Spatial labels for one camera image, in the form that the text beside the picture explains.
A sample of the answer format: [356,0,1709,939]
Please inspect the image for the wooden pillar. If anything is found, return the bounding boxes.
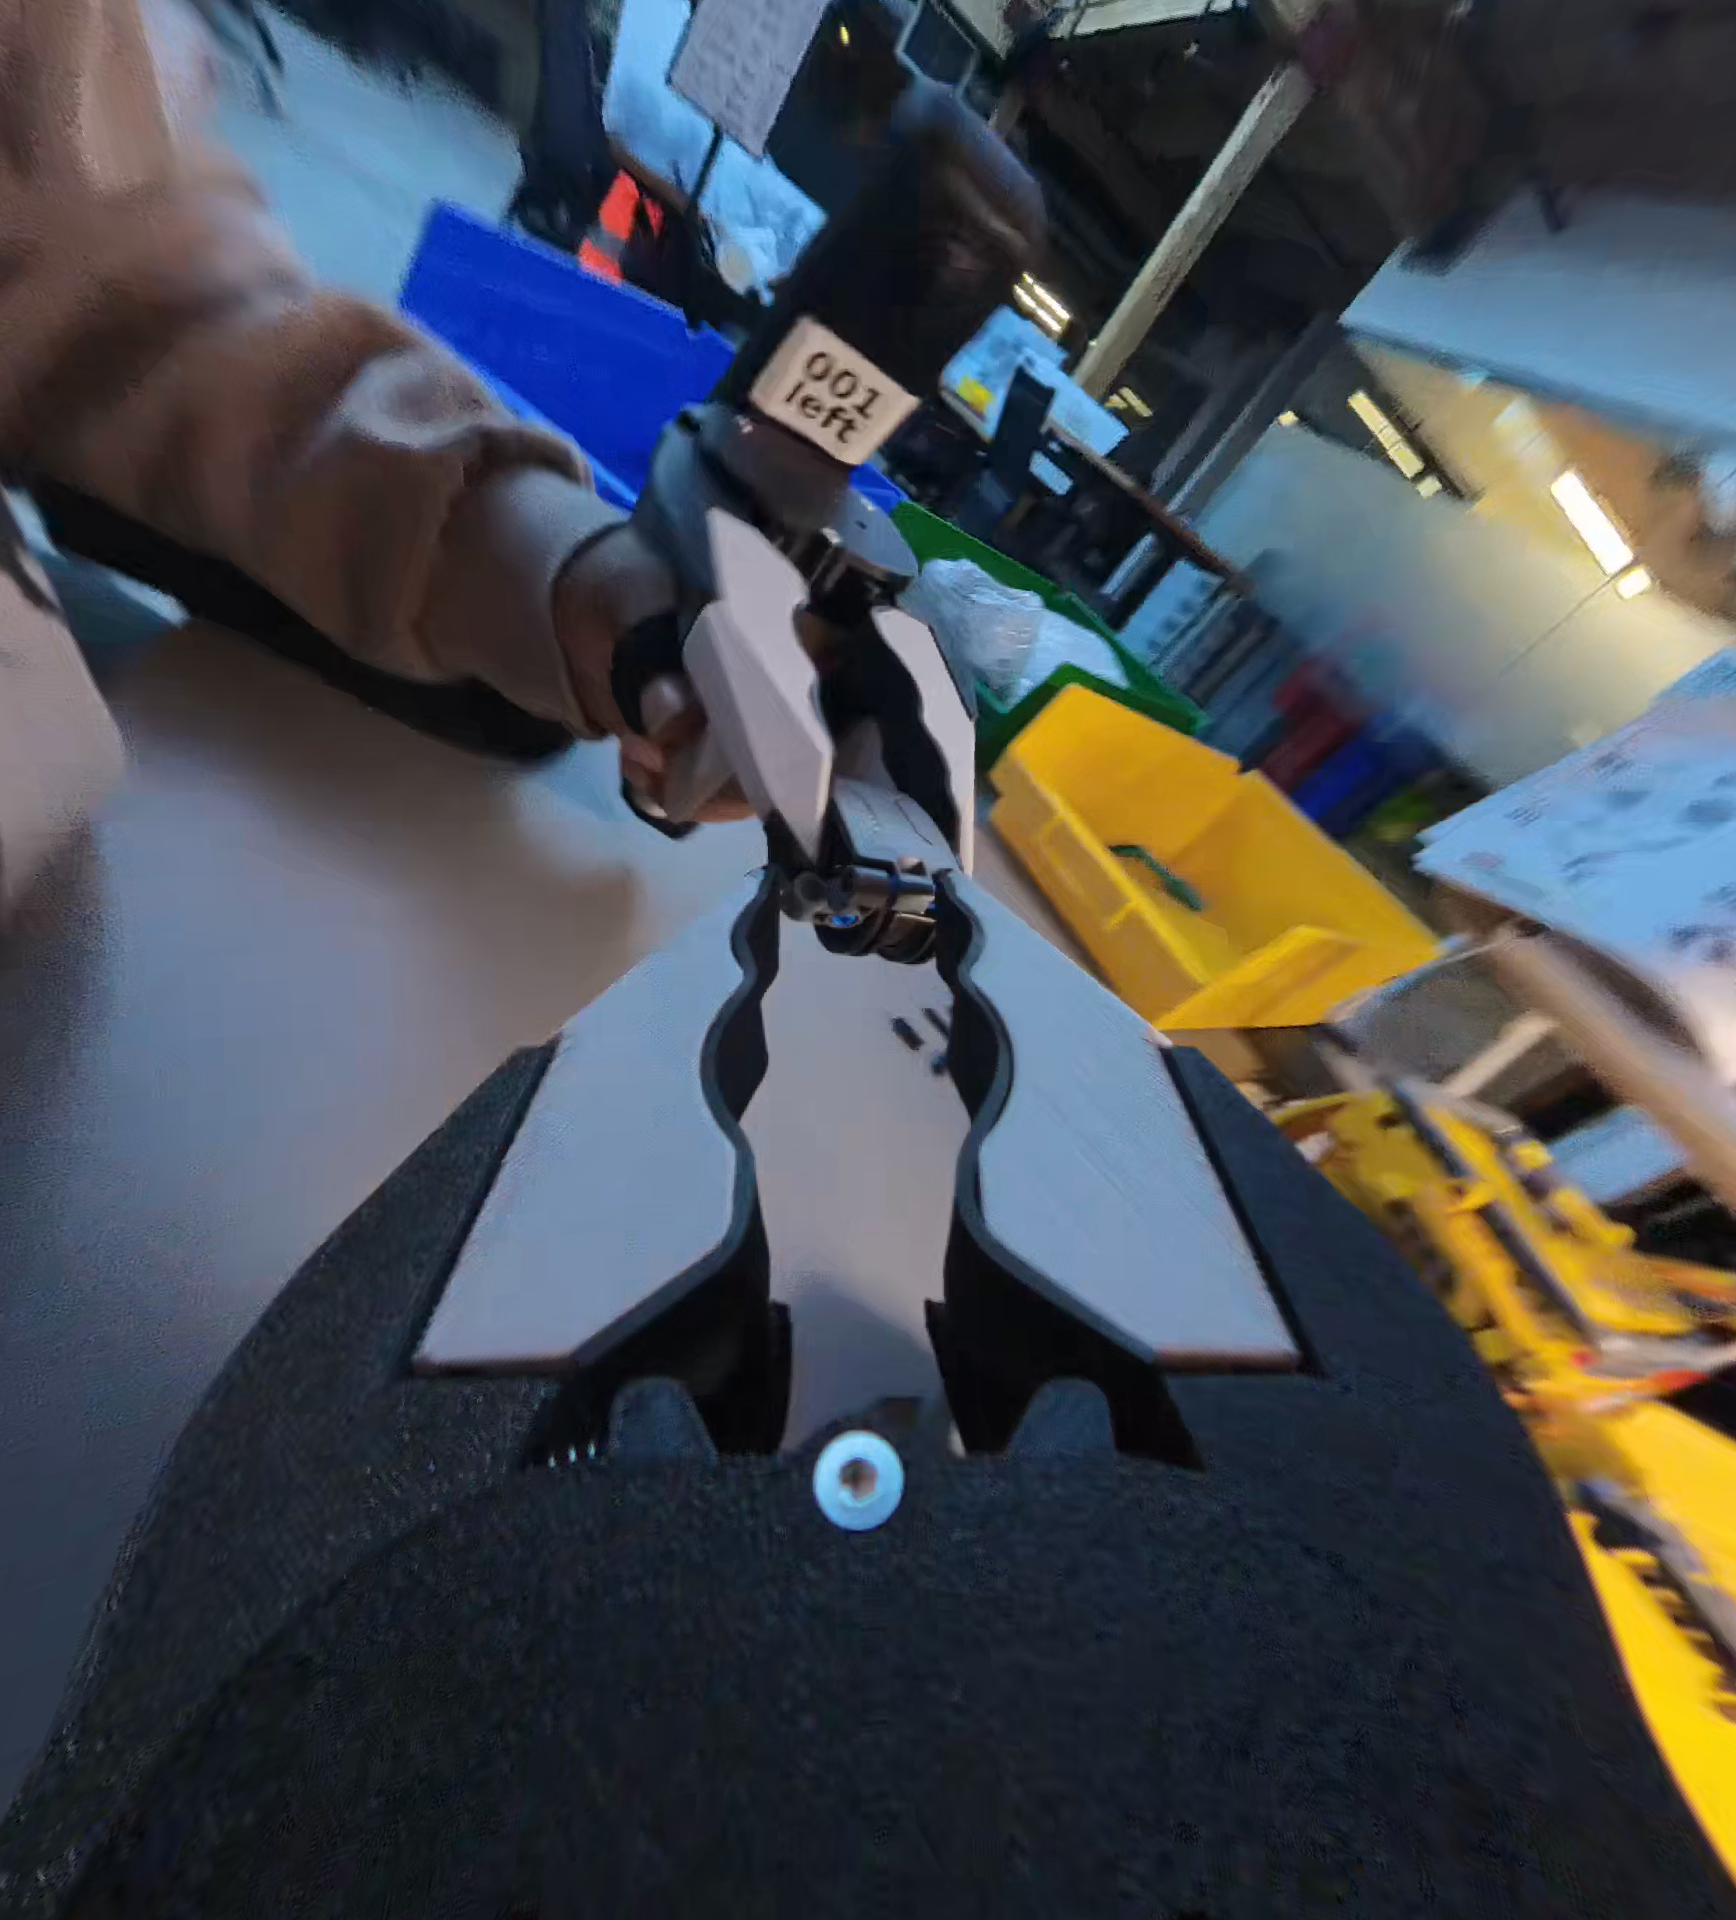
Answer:
[1074,61,1320,400]

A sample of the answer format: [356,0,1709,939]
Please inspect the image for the grey desk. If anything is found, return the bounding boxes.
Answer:
[0,622,1260,1909]

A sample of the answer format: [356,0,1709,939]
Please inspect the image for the white notice board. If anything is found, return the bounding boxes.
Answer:
[668,0,832,161]

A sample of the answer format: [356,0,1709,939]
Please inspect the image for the clear plastic bags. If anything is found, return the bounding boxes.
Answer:
[903,559,1126,708]

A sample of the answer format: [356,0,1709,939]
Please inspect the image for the person's left forearm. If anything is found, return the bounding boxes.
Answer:
[0,151,629,738]

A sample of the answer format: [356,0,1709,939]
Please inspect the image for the green storage bin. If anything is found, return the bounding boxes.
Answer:
[889,503,1203,775]

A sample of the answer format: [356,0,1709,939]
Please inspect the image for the blue storage bin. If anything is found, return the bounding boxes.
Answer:
[400,202,907,521]

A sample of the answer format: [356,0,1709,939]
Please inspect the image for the instruction booklet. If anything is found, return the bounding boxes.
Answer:
[1414,644,1736,1083]

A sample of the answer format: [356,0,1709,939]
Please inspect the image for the wooden background table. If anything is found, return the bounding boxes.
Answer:
[1047,434,1254,597]

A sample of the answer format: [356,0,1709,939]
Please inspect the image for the book stand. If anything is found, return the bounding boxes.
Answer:
[1324,931,1736,1278]

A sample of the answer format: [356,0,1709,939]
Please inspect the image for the green brick separator tool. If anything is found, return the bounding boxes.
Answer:
[1107,842,1203,913]

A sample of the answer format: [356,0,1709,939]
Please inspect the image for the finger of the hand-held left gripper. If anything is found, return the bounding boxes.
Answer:
[875,609,981,877]
[676,511,835,868]

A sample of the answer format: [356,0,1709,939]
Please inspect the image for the small yellow storage bin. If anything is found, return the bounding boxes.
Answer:
[987,685,1439,1033]

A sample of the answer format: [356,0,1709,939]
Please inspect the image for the yellow toy robot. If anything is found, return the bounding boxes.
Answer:
[1264,1081,1736,1412]

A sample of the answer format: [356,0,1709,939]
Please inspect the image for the person's left hand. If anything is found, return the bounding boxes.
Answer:
[552,528,694,822]

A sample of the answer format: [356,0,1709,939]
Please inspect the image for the grey block head assembly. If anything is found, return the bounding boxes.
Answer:
[778,786,948,963]

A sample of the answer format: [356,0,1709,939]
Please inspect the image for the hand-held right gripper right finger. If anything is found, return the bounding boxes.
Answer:
[939,874,1305,1459]

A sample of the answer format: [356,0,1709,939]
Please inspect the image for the stacked storage bins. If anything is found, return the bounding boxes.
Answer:
[1152,571,1486,842]

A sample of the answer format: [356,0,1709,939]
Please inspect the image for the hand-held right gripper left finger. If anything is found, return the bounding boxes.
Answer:
[410,879,784,1447]

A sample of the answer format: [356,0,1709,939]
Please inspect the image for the orange traffic cone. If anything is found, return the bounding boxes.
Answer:
[577,169,661,286]

